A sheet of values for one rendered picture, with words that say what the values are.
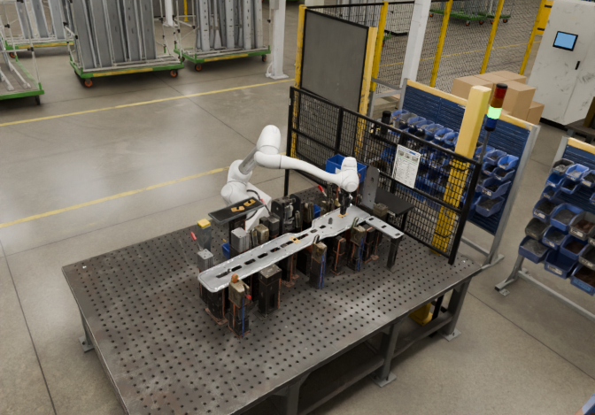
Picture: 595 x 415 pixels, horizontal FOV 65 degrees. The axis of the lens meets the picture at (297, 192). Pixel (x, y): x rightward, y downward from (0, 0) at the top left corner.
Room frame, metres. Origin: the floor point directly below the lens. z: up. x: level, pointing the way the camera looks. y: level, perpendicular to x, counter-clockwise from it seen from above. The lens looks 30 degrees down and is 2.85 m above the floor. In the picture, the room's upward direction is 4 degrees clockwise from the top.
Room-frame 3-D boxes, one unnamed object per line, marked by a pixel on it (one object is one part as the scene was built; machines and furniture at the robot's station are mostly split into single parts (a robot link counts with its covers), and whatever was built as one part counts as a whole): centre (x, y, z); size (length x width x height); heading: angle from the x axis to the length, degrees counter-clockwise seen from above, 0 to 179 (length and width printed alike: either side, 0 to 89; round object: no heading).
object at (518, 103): (6.69, -2.82, 0.52); 1.20 x 0.80 x 1.05; 126
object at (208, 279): (2.53, 0.00, 1.00); 1.38 x 0.22 x 0.02; 134
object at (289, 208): (2.76, 0.07, 0.94); 0.18 x 0.13 x 0.49; 134
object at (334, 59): (5.30, -0.28, 1.00); 1.34 x 0.14 x 2.00; 39
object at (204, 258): (2.26, 0.53, 0.88); 0.11 x 0.10 x 0.36; 44
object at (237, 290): (2.01, 0.29, 0.88); 0.15 x 0.11 x 0.36; 44
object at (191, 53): (10.48, 1.88, 0.88); 1.91 x 1.01 x 1.76; 131
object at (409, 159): (3.18, -0.81, 1.30); 0.23 x 0.02 x 0.31; 44
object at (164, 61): (8.96, 3.47, 0.88); 1.91 x 1.00 x 1.76; 126
